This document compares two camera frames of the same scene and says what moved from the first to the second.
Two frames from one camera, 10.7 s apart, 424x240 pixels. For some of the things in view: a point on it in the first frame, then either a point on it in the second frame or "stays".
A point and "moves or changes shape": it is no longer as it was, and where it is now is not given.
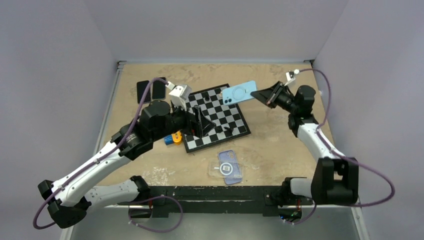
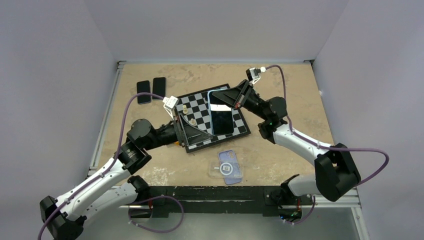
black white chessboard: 228,119 stays
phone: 158,89 stays
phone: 239,93 moves or changes shape
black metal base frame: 269,200 stays
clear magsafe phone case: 225,168 stays
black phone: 141,86 stays
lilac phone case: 229,166 stays
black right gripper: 270,96 to 236,96
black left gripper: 192,126 to 188,135
